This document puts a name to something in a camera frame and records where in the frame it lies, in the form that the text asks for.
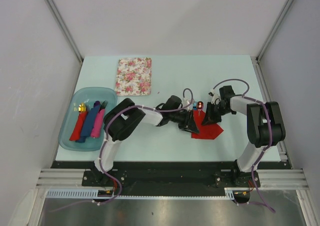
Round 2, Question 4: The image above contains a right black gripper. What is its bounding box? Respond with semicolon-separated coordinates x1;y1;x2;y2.
201;102;232;126

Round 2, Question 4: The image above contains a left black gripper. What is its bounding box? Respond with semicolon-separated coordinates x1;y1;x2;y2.
168;109;199;134

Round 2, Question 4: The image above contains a red paper napkin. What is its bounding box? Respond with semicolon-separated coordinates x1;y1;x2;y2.
191;110;223;140

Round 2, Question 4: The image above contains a blue handled spoon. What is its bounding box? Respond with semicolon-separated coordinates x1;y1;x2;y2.
196;101;204;115

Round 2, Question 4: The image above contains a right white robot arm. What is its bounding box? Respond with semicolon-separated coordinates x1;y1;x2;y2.
201;85;286;186

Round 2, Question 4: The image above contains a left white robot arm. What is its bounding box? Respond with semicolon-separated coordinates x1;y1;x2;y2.
93;95;199;186

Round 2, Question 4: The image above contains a pink rolled napkin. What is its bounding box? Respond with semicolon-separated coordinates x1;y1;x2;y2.
90;109;105;138

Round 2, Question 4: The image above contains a blue rolled napkin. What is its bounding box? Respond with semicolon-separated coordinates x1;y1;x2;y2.
76;101;101;143

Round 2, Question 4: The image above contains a floral pattern tray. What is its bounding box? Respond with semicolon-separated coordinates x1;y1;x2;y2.
114;57;152;96

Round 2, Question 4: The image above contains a teal plastic bin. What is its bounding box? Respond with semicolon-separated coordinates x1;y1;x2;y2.
59;87;118;151

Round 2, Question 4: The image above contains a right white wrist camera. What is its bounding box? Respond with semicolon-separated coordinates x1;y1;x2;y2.
208;89;221;105

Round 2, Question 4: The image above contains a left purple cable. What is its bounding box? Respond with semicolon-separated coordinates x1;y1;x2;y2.
48;88;196;213

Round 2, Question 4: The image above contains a purple cable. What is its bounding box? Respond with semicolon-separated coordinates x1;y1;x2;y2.
211;78;276;213
48;88;196;213

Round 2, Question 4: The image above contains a light blue cable duct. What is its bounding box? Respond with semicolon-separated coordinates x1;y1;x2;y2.
46;188;235;200

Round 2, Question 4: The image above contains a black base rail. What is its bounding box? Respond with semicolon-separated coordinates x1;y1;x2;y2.
50;160;266;197

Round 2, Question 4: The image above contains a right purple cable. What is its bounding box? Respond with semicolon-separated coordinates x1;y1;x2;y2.
211;78;276;213

